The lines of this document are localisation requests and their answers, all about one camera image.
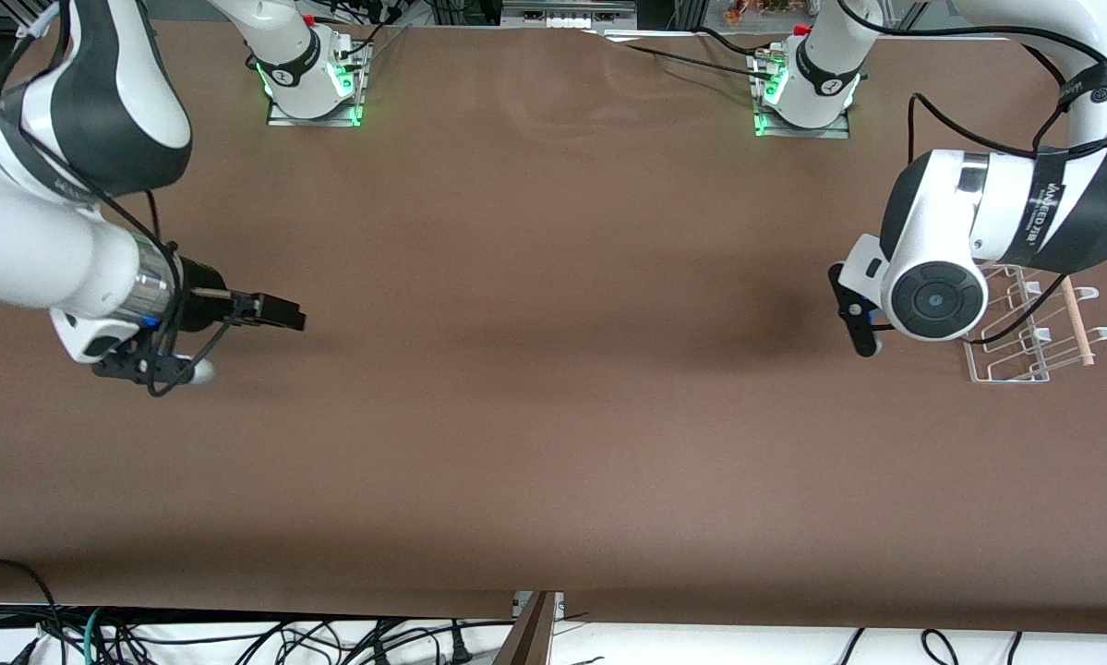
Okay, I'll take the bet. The white power strip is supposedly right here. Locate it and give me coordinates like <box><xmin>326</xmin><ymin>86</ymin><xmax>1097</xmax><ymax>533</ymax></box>
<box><xmin>502</xmin><ymin>0</ymin><xmax>637</xmax><ymax>30</ymax></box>

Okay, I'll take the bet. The white wire cup rack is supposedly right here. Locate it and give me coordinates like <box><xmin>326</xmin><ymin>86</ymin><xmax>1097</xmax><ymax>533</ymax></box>
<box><xmin>962</xmin><ymin>263</ymin><xmax>1107</xmax><ymax>384</ymax></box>

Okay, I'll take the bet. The black cable with plug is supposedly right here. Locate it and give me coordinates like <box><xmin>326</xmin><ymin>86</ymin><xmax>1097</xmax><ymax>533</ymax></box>
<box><xmin>368</xmin><ymin>621</ymin><xmax>517</xmax><ymax>665</ymax></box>

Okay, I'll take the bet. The orange background object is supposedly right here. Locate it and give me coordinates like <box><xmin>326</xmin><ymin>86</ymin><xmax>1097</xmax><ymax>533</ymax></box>
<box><xmin>727</xmin><ymin>0</ymin><xmax>794</xmax><ymax>24</ymax></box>

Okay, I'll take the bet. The teal cable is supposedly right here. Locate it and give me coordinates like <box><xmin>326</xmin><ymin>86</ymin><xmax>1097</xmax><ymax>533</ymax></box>
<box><xmin>82</xmin><ymin>607</ymin><xmax>115</xmax><ymax>665</ymax></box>

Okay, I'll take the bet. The long black base cable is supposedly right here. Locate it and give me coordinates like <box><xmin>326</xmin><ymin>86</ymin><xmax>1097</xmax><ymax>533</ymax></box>
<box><xmin>599</xmin><ymin>32</ymin><xmax>777</xmax><ymax>82</ymax></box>

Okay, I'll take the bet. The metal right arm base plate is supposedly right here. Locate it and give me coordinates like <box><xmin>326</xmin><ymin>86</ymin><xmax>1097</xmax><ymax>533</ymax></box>
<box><xmin>267</xmin><ymin>37</ymin><xmax>371</xmax><ymax>128</ymax></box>

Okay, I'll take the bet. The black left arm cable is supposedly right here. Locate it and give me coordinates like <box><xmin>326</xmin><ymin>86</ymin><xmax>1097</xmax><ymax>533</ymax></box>
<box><xmin>835</xmin><ymin>0</ymin><xmax>1107</xmax><ymax>347</ymax></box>

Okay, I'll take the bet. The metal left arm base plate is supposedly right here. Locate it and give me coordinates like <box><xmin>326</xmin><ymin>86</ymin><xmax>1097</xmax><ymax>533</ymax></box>
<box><xmin>752</xmin><ymin>46</ymin><xmax>852</xmax><ymax>139</ymax></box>

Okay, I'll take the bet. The brown table cover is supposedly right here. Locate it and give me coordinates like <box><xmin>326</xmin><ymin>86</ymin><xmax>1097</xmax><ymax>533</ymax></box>
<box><xmin>0</xmin><ymin>18</ymin><xmax>1107</xmax><ymax>636</ymax></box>

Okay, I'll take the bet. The short black base cable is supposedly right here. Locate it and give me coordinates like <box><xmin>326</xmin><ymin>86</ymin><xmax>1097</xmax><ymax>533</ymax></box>
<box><xmin>696</xmin><ymin>26</ymin><xmax>785</xmax><ymax>58</ymax></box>

